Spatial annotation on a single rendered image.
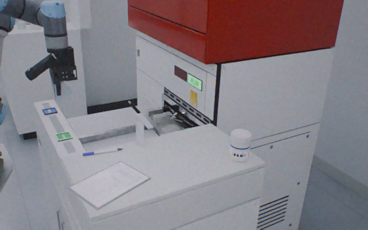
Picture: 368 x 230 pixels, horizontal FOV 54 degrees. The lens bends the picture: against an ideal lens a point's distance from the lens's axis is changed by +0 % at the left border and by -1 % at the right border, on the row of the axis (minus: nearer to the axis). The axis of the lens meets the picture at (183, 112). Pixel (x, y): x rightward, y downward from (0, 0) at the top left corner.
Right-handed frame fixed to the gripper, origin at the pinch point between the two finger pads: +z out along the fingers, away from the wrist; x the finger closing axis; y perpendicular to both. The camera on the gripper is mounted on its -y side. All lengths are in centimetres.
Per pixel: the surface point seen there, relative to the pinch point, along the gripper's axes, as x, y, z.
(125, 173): -34.5, 12.2, 13.9
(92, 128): 29.6, 20.0, 28.7
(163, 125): 7, 47, 23
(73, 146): -8.1, 2.3, 14.9
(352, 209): -12, 187, 111
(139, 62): 61, 59, 9
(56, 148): -7.5, -3.5, 14.7
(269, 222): -15, 103, 86
